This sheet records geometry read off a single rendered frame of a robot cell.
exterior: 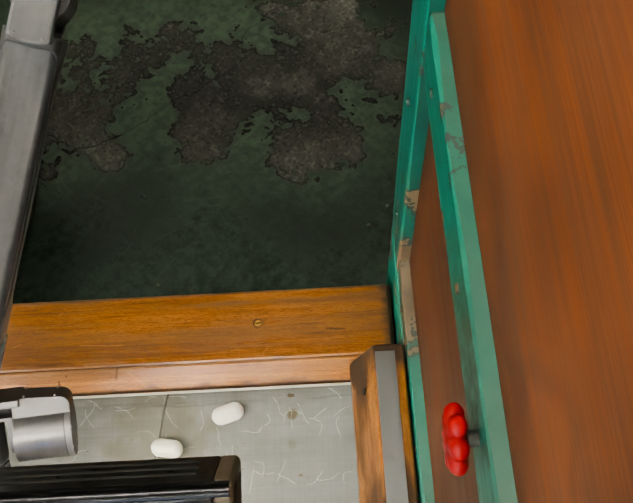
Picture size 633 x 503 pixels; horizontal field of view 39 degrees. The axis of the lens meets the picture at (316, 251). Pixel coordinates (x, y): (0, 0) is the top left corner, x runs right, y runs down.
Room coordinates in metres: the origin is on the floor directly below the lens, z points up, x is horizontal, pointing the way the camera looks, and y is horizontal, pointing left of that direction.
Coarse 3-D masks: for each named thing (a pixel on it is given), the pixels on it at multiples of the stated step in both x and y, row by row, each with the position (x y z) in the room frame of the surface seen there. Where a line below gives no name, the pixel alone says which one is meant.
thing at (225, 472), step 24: (216, 456) 0.20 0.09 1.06; (0, 480) 0.19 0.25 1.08; (24, 480) 0.18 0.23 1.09; (48, 480) 0.18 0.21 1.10; (72, 480) 0.18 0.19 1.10; (96, 480) 0.18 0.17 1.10; (120, 480) 0.18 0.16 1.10; (144, 480) 0.18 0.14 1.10; (168, 480) 0.17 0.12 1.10; (192, 480) 0.17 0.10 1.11; (216, 480) 0.17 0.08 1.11; (240, 480) 0.18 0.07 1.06
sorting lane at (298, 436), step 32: (320, 384) 0.37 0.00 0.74; (96, 416) 0.35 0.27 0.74; (128, 416) 0.35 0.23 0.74; (160, 416) 0.34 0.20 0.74; (192, 416) 0.34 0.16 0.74; (256, 416) 0.34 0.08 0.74; (288, 416) 0.34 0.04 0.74; (320, 416) 0.33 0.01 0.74; (352, 416) 0.33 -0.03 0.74; (96, 448) 0.31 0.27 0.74; (128, 448) 0.31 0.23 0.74; (192, 448) 0.30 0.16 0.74; (224, 448) 0.30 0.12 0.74; (256, 448) 0.30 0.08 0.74; (288, 448) 0.30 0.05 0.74; (320, 448) 0.30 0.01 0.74; (352, 448) 0.29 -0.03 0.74; (256, 480) 0.26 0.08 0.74; (288, 480) 0.26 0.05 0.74; (320, 480) 0.26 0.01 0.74; (352, 480) 0.26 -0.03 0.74
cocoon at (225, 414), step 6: (234, 402) 0.35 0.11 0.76; (216, 408) 0.34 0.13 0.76; (222, 408) 0.34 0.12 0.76; (228, 408) 0.34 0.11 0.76; (234, 408) 0.34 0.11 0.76; (240, 408) 0.34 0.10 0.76; (216, 414) 0.34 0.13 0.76; (222, 414) 0.34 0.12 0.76; (228, 414) 0.34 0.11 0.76; (234, 414) 0.34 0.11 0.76; (240, 414) 0.34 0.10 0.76; (216, 420) 0.33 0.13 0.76; (222, 420) 0.33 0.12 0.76; (228, 420) 0.33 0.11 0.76; (234, 420) 0.33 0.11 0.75
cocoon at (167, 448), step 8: (160, 440) 0.31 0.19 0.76; (168, 440) 0.31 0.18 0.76; (176, 440) 0.31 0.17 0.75; (152, 448) 0.30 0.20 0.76; (160, 448) 0.30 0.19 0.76; (168, 448) 0.30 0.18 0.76; (176, 448) 0.30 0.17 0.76; (160, 456) 0.29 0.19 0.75; (168, 456) 0.29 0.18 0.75; (176, 456) 0.29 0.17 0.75
